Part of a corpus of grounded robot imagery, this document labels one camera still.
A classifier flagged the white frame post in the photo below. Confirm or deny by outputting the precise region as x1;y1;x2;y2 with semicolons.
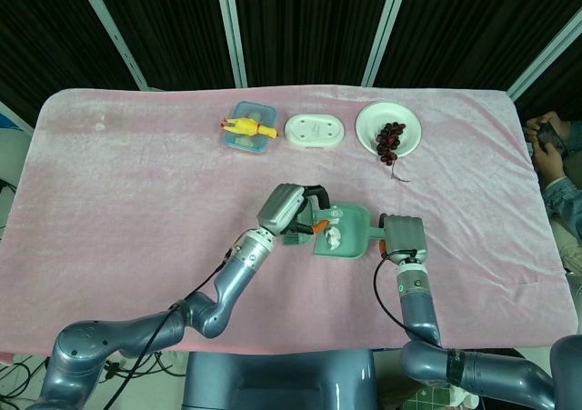
507;0;582;103
75;0;150;89
362;0;411;88
215;0;249;88

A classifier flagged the white soap dish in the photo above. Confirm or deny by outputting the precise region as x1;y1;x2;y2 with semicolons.
284;113;346;150

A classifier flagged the black curtain panel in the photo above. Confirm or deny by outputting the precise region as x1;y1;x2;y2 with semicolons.
0;0;137;111
517;41;582;123
90;0;237;88
372;0;582;88
231;0;392;87

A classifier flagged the green gridded mat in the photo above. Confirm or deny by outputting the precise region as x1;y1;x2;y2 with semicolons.
408;380;478;410

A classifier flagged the clear container blue lid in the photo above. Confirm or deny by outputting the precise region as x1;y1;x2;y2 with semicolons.
221;100;279;155

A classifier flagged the blue-grey robot torso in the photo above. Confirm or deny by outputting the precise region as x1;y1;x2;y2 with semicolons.
184;348;378;410

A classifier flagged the dark red grape bunch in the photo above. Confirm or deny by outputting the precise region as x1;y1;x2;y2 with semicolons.
375;121;413;184

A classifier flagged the yellow rubber chicken toy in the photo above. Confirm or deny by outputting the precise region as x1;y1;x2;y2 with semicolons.
219;115;278;139

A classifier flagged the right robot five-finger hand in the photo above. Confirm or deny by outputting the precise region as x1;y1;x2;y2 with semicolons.
377;213;429;264

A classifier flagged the pink velvet tablecloth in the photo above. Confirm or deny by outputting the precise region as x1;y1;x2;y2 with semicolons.
0;85;567;365

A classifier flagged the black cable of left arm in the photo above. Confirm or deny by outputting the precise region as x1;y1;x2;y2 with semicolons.
129;245;240;384

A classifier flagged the white and blue board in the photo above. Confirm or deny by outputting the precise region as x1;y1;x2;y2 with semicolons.
0;101;34;135

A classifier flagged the black smartphone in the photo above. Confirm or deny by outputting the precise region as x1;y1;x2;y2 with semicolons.
538;121;567;155

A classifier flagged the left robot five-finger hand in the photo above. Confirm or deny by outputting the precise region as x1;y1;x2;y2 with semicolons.
256;183;329;238

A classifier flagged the black floor cable bundle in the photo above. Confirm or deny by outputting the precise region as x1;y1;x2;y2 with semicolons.
102;349;187;383

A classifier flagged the green hand brush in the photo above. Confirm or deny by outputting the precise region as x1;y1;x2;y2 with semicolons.
281;203;345;247

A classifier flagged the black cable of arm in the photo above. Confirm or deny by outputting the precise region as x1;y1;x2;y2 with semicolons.
129;245;240;384
373;248;449;350

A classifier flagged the white paper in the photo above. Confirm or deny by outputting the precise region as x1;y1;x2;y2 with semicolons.
323;227;343;251

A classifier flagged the person in denim jacket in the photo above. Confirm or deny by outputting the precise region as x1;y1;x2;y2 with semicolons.
522;112;582;270

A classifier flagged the white round plate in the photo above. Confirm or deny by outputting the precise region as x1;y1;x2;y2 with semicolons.
355;101;422;158

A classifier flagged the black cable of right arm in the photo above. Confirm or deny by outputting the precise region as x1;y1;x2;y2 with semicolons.
373;248;449;350

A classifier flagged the green plastic dustpan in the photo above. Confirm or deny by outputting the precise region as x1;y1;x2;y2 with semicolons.
312;203;387;262

